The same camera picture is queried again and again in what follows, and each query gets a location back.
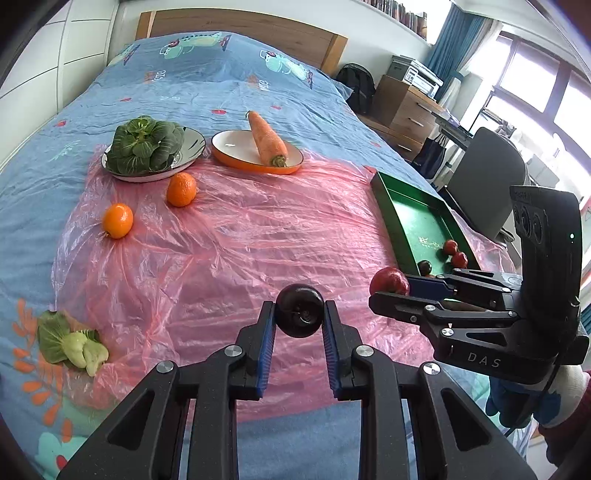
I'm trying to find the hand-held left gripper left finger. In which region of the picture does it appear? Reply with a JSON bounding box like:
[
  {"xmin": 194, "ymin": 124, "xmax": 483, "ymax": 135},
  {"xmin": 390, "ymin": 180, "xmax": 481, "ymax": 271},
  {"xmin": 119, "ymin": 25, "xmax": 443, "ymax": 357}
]
[{"xmin": 56, "ymin": 301, "xmax": 278, "ymax": 480}]

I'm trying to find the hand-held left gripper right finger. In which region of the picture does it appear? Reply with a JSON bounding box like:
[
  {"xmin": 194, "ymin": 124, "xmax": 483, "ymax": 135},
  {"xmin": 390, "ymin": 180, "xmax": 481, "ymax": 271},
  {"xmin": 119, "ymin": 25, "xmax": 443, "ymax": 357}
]
[{"xmin": 322, "ymin": 300, "xmax": 536, "ymax": 480}]

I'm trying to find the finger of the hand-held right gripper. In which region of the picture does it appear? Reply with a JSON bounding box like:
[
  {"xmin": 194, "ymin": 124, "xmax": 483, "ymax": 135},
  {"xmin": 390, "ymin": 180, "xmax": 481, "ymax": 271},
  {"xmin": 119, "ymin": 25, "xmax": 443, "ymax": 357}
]
[
  {"xmin": 407, "ymin": 269, "xmax": 525, "ymax": 306},
  {"xmin": 368, "ymin": 291, "xmax": 519, "ymax": 325}
]

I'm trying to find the green tray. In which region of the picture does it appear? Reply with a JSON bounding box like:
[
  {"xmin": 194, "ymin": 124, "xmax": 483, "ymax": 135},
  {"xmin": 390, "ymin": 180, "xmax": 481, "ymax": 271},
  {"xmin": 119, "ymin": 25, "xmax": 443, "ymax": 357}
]
[{"xmin": 370, "ymin": 170, "xmax": 483, "ymax": 278}]

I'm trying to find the person's right hand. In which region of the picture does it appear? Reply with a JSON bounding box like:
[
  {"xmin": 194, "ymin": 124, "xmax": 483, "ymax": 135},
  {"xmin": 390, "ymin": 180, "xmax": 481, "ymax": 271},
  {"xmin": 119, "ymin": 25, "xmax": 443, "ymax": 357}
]
[{"xmin": 485, "ymin": 366, "xmax": 591, "ymax": 430}]

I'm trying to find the grey chair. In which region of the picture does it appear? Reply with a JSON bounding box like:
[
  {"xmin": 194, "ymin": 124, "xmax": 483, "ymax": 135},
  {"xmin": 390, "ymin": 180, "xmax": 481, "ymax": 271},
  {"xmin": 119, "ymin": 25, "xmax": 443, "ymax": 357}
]
[{"xmin": 443, "ymin": 127, "xmax": 529, "ymax": 241}]

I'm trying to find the navy blue bag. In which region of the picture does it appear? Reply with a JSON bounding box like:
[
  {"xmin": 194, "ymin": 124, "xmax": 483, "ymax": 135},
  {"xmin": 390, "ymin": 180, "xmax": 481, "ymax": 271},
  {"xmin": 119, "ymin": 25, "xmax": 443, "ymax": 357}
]
[{"xmin": 413, "ymin": 137, "xmax": 451, "ymax": 182}]

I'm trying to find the pink plastic sheet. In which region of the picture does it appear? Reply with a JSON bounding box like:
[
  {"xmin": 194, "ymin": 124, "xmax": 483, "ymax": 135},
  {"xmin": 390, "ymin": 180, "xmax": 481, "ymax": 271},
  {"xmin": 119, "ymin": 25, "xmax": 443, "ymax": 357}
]
[{"xmin": 51, "ymin": 141, "xmax": 515, "ymax": 423}]

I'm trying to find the wooden drawer cabinet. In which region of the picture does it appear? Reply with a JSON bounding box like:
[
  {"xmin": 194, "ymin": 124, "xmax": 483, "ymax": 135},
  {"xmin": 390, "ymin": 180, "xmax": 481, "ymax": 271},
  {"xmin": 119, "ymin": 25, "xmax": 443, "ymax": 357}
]
[{"xmin": 358, "ymin": 75, "xmax": 448, "ymax": 162}]

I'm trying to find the rough-skinned orange mandarin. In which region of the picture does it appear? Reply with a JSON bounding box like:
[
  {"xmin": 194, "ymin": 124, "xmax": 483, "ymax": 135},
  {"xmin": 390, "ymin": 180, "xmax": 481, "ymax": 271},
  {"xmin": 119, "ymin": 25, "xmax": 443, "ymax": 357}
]
[{"xmin": 166, "ymin": 172, "xmax": 198, "ymax": 208}]

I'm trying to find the cut bok choy piece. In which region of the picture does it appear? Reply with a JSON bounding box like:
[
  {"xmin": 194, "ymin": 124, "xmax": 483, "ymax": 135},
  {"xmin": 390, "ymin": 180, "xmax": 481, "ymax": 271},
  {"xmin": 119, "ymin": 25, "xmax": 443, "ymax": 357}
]
[{"xmin": 37, "ymin": 310, "xmax": 110, "ymax": 377}]

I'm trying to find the smooth orange mandarin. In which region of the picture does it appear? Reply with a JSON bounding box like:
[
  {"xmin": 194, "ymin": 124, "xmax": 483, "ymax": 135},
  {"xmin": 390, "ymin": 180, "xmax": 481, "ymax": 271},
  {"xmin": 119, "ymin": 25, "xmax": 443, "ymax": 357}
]
[{"xmin": 102, "ymin": 203, "xmax": 134, "ymax": 240}]

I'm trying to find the window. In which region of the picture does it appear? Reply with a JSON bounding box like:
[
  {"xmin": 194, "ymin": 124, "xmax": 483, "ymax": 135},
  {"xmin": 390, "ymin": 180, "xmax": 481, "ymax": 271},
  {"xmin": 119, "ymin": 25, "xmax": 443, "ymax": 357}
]
[{"xmin": 462, "ymin": 28, "xmax": 591, "ymax": 204}]

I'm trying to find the orange oval dish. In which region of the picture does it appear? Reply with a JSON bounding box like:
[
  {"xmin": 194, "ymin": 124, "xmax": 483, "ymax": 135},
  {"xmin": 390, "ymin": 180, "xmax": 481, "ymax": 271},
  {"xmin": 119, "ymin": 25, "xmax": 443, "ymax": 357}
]
[{"xmin": 211, "ymin": 130, "xmax": 304, "ymax": 175}]

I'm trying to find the black backpack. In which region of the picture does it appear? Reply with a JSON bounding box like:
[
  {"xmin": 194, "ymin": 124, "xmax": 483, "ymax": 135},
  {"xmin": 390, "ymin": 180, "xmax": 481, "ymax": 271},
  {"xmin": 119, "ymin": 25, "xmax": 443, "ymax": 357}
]
[{"xmin": 335, "ymin": 63, "xmax": 376, "ymax": 116}]

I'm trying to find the grey printer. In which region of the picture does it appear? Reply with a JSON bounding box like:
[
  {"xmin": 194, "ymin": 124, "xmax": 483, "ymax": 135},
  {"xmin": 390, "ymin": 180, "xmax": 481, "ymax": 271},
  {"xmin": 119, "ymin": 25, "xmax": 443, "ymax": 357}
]
[{"xmin": 387, "ymin": 54, "xmax": 444, "ymax": 97}]

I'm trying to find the carrot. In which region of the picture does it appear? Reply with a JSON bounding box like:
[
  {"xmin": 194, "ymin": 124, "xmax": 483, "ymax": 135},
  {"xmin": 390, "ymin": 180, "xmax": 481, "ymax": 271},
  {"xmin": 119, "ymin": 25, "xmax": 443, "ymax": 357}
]
[{"xmin": 246, "ymin": 110, "xmax": 289, "ymax": 168}]

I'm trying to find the grey patterned plate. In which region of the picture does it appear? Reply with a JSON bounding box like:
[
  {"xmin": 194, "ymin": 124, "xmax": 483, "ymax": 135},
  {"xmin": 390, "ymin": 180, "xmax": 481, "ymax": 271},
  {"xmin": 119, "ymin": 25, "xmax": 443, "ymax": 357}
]
[{"xmin": 102, "ymin": 126, "xmax": 206, "ymax": 184}]

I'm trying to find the whole green bok choy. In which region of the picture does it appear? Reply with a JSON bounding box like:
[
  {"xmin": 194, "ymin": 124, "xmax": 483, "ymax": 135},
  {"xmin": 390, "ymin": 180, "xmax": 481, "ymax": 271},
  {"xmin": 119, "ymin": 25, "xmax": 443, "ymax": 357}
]
[{"xmin": 106, "ymin": 115, "xmax": 185, "ymax": 176}]

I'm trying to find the blue curtain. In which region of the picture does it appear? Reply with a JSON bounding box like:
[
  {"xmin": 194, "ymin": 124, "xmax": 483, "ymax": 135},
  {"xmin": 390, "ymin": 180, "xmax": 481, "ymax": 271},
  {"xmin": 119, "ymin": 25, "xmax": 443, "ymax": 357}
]
[{"xmin": 425, "ymin": 4, "xmax": 502, "ymax": 104}]

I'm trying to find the blue printed bed sheet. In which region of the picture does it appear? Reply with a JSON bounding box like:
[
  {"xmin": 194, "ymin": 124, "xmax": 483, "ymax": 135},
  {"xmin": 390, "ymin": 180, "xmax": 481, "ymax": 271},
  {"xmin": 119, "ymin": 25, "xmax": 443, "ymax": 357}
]
[{"xmin": 0, "ymin": 31, "xmax": 532, "ymax": 480}]

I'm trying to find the row of books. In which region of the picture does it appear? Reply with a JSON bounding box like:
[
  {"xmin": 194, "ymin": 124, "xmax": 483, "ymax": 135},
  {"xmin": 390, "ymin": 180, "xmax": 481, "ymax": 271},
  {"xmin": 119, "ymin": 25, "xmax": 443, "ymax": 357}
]
[{"xmin": 360, "ymin": 0, "xmax": 428, "ymax": 35}]

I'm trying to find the wooden headboard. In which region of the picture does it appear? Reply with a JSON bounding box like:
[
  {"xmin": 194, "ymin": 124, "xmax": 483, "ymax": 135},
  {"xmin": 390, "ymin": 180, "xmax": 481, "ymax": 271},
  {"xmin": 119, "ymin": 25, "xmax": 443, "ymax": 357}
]
[{"xmin": 135, "ymin": 9, "xmax": 348, "ymax": 75}]

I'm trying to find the white wardrobe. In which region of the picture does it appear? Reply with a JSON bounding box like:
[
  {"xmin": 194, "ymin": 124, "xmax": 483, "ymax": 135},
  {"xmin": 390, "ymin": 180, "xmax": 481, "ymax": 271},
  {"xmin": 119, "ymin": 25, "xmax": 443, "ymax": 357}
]
[{"xmin": 0, "ymin": 0, "xmax": 123, "ymax": 153}]

